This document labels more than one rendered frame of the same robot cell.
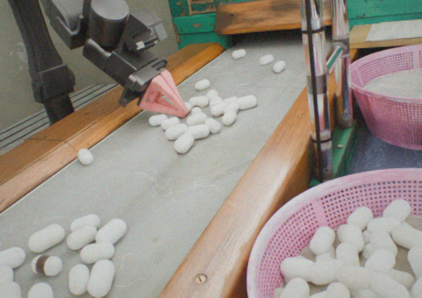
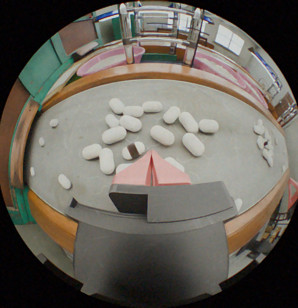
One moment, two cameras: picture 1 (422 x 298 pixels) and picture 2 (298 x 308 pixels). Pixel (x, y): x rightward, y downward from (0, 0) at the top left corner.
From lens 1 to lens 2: 0.67 m
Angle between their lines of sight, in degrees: 72
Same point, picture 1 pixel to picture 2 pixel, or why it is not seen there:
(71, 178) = (245, 196)
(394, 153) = not seen: hidden behind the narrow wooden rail
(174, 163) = (221, 129)
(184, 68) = (46, 212)
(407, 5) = (49, 83)
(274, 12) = (19, 138)
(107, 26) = not seen: outside the picture
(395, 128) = not seen: hidden behind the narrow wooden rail
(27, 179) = (252, 213)
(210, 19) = (18, 195)
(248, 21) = (18, 160)
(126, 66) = (223, 251)
